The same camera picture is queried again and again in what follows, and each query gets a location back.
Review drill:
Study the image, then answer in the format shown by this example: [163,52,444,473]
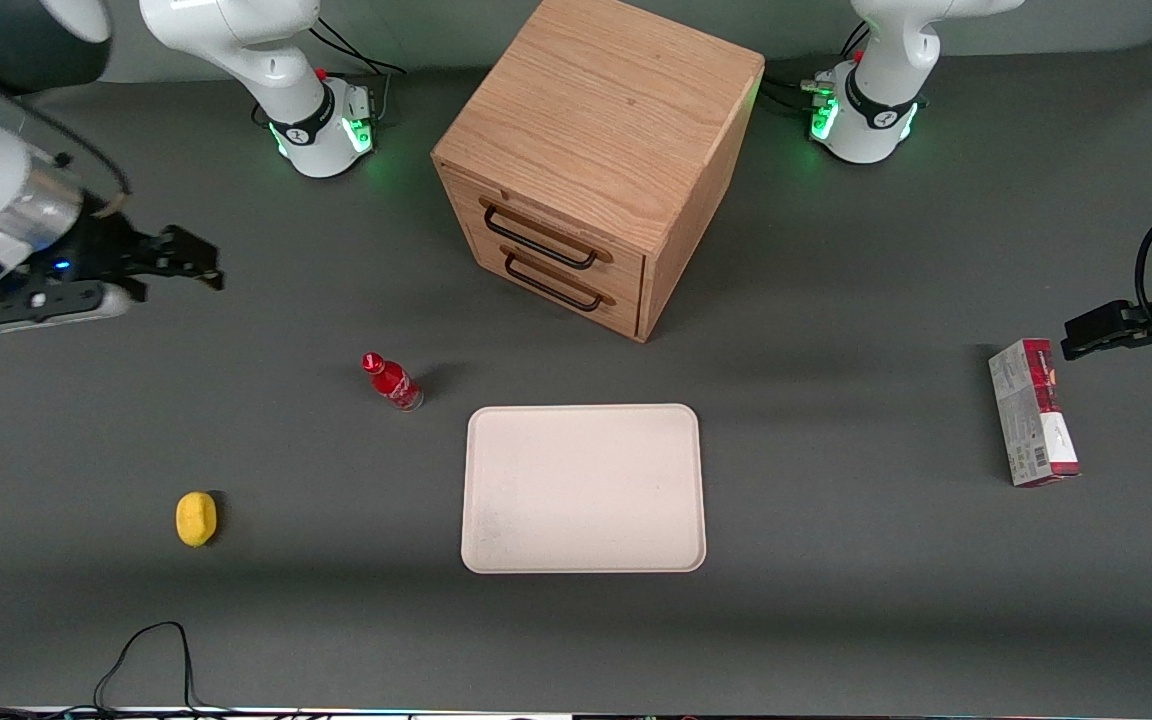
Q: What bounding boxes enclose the beige plastic tray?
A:
[460,403,708,576]

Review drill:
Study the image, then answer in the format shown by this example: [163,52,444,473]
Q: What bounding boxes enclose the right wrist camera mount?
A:
[0,280,132,330]

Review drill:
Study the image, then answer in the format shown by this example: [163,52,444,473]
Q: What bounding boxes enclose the red white carton box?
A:
[987,338,1082,489]

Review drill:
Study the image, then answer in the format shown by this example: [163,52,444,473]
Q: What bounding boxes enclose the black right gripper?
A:
[46,195,226,303]

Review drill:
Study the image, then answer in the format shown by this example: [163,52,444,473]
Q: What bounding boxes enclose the yellow lemon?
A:
[175,491,219,548]

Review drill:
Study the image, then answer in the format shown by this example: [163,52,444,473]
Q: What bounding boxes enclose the black cable at table edge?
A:
[0,621,337,720]

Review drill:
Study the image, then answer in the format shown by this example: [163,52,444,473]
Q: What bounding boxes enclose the black right arm base cables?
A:
[308,15,407,126]

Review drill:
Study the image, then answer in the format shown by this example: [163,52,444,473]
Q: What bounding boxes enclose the black left arm base cables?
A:
[761,22,872,113]

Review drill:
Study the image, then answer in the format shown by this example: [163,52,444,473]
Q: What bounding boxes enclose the black upper drawer handle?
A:
[479,197,614,271]

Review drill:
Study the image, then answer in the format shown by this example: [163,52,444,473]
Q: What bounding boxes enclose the red coke bottle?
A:
[362,352,425,413]

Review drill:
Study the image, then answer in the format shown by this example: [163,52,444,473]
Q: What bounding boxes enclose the wooden drawer cabinet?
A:
[431,0,766,344]

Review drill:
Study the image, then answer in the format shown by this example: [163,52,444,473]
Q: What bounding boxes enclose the black arm base cables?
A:
[761,22,872,113]
[308,15,407,126]

